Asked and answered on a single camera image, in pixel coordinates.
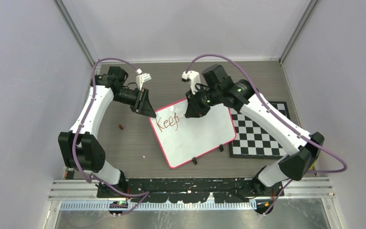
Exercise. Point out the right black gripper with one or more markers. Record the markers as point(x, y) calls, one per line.
point(194, 109)

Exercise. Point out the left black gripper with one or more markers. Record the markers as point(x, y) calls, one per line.
point(146, 108)

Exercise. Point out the pink framed whiteboard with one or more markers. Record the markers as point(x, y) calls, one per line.
point(182, 139)

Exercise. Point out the black white checkerboard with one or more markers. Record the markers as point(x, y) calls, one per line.
point(252, 141)

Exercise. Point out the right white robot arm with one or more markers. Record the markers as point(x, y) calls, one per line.
point(214, 86)

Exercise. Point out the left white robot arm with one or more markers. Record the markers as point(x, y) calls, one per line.
point(80, 147)

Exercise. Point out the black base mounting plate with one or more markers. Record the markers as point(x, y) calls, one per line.
point(196, 190)

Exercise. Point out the green plastic toy brick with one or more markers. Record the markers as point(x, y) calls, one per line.
point(313, 162)

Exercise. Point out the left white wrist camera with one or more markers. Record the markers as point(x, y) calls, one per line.
point(141, 78)

